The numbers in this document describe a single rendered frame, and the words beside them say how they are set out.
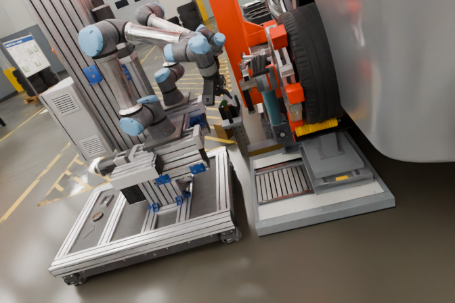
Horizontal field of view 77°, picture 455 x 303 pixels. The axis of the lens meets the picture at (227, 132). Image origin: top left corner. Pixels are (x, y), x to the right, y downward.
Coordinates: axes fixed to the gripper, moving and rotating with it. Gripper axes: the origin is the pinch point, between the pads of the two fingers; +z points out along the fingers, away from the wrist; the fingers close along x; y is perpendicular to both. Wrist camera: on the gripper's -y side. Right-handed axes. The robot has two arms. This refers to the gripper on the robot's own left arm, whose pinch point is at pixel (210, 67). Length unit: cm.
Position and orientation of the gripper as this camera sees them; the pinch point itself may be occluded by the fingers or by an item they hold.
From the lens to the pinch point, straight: 218.5
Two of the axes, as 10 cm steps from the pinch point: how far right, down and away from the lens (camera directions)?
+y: -5.9, 6.6, -4.6
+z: -2.8, 3.7, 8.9
